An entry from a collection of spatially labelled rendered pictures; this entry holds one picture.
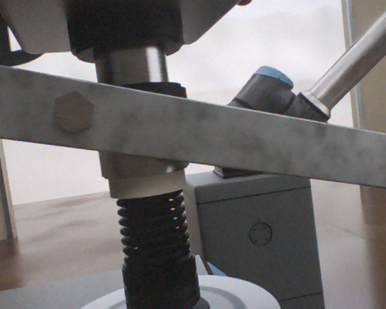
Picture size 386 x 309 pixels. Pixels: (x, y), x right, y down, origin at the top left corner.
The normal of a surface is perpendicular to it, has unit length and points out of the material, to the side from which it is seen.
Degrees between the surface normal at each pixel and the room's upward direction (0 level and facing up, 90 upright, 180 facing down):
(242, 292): 0
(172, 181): 90
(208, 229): 90
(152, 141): 90
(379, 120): 90
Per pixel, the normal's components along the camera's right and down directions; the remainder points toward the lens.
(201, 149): 0.29, 0.03
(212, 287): -0.13, -0.99
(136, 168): 0.00, 0.07
